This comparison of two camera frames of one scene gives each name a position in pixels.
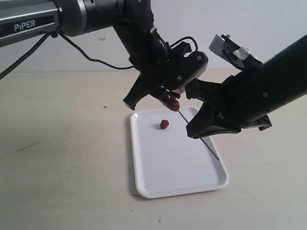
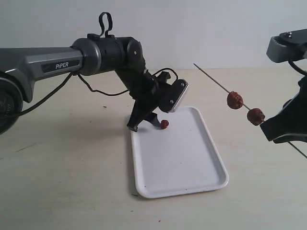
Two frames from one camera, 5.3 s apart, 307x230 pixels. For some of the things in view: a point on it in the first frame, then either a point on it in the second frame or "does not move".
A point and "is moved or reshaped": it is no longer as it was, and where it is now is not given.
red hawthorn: [173, 95] is moved or reshaped
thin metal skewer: [200, 137] → [299, 150]
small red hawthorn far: [164, 124] does not move
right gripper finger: [206, 121] → [291, 137]
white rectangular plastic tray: [169, 162] does not move
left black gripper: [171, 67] → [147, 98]
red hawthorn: [173, 104] is moved or reshaped
